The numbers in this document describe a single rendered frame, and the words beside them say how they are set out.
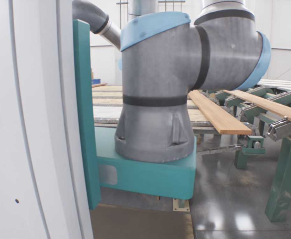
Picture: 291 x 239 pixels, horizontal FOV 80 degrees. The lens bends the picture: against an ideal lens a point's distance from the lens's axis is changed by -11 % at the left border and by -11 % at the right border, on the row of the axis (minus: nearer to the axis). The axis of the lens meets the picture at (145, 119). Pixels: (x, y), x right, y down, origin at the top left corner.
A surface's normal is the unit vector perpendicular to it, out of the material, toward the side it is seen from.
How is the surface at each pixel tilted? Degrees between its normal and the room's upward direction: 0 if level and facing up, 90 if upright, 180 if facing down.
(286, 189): 90
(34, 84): 90
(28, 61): 90
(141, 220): 0
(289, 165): 90
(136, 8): 108
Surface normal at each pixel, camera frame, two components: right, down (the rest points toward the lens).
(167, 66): 0.25, 0.29
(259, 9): -0.11, 0.40
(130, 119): -0.60, -0.10
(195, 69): 0.16, 0.56
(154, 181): -0.25, 0.25
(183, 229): 0.00, -0.97
